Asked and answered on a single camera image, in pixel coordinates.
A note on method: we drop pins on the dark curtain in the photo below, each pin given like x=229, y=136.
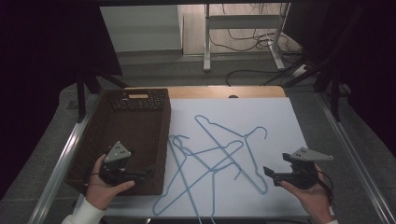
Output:
x=46, y=62
x=373, y=62

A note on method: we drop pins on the white power strip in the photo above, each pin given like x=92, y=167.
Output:
x=300, y=70

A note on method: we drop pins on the aluminium rail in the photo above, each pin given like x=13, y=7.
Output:
x=62, y=165
x=358, y=161

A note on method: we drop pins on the person's left hand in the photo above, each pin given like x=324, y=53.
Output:
x=98, y=194

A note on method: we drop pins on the person's right hand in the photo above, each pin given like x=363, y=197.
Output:
x=314, y=200

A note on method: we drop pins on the white cabinet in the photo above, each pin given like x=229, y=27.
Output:
x=140, y=28

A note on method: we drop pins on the dark round table grommet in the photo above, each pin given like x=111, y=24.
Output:
x=233, y=96

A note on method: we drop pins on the white metal desk frame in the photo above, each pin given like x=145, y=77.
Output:
x=243, y=21

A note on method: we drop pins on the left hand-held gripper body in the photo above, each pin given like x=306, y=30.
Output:
x=116, y=155

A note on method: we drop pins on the black metal stand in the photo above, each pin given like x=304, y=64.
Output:
x=81, y=99
x=334, y=93

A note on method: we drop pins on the brown woven basket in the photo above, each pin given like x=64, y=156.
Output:
x=130, y=130

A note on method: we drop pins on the white table mat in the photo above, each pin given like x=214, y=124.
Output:
x=280, y=118

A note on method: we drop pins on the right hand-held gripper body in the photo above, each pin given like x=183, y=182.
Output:
x=306, y=175

